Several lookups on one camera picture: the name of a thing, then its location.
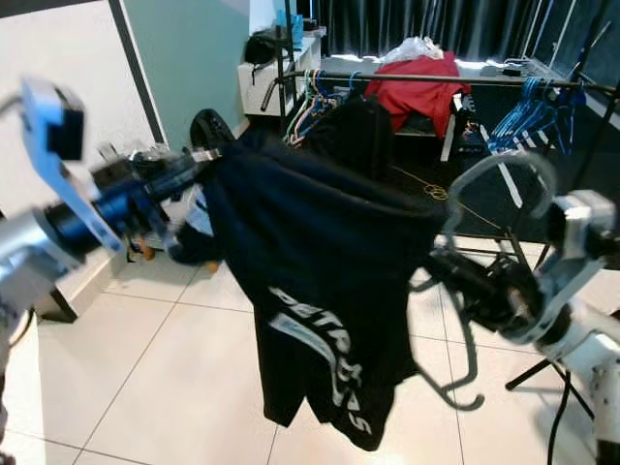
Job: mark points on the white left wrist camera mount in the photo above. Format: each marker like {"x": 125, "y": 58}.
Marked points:
{"x": 44, "y": 121}

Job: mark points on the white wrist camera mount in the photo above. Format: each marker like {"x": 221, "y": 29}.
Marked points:
{"x": 586, "y": 208}
{"x": 44, "y": 121}

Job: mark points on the red garment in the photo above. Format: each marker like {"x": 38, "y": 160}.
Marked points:
{"x": 417, "y": 102}

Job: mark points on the black curtain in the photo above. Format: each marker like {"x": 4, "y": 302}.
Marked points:
{"x": 446, "y": 27}

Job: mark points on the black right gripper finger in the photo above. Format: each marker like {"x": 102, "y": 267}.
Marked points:
{"x": 449, "y": 283}
{"x": 448, "y": 259}

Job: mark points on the blue packet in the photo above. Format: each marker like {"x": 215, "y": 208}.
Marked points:
{"x": 289, "y": 19}

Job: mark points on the plain black shirt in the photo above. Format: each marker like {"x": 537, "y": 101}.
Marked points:
{"x": 349, "y": 136}

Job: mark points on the green thin hanger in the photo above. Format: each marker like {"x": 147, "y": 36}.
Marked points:
{"x": 300, "y": 111}

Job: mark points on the white plastic bag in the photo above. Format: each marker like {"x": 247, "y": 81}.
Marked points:
{"x": 415, "y": 48}

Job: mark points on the black metal clothes rack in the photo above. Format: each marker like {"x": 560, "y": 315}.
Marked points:
{"x": 494, "y": 81}

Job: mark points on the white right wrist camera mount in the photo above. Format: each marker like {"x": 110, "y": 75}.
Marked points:
{"x": 586, "y": 208}

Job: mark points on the orange thin hanger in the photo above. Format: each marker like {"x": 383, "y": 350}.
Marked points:
{"x": 315, "y": 97}

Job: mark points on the white desk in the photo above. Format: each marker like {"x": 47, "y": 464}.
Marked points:
{"x": 339, "y": 63}

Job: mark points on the white shelf unit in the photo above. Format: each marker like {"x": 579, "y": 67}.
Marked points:
{"x": 257, "y": 87}

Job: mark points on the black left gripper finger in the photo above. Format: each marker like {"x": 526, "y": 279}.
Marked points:
{"x": 200, "y": 182}
{"x": 200, "y": 162}

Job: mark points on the light blue plastic hanger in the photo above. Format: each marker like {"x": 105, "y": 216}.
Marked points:
{"x": 567, "y": 102}
{"x": 523, "y": 116}

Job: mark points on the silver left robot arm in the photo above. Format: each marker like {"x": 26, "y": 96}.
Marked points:
{"x": 29, "y": 281}

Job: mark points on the black Petronas printed shirt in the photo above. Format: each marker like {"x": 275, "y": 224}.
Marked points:
{"x": 329, "y": 271}

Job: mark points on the black backpack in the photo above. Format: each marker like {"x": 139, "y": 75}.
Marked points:
{"x": 211, "y": 131}

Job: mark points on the grey plastic hanger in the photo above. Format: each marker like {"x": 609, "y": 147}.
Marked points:
{"x": 504, "y": 158}

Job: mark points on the black bag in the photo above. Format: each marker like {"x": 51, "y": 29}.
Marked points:
{"x": 263, "y": 46}

